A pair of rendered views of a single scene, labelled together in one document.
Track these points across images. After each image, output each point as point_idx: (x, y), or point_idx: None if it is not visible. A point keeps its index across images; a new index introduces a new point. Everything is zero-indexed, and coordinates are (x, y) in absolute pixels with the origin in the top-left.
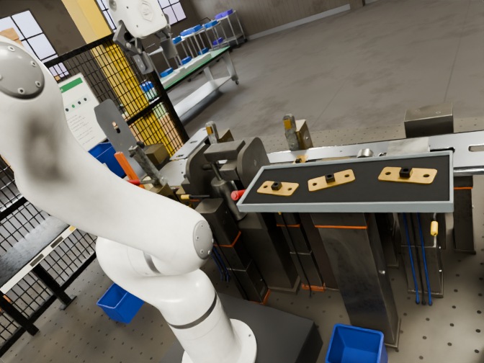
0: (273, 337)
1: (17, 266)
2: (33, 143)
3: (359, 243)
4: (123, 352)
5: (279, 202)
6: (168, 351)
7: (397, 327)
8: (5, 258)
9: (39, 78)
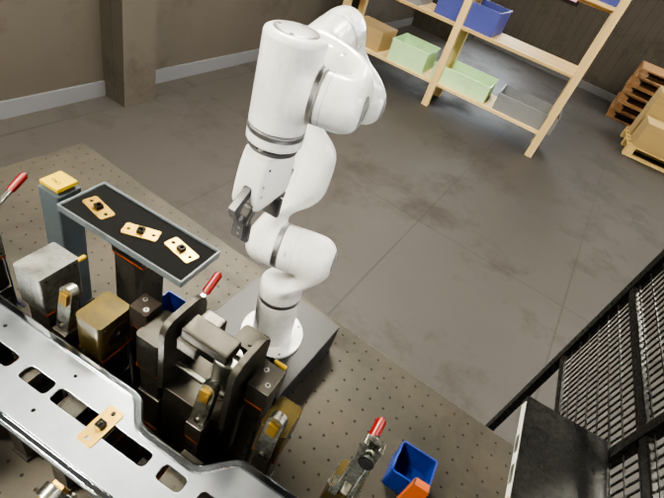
0: (225, 331)
1: (535, 432)
2: None
3: None
4: (384, 418)
5: (187, 237)
6: (317, 350)
7: None
8: (586, 470)
9: None
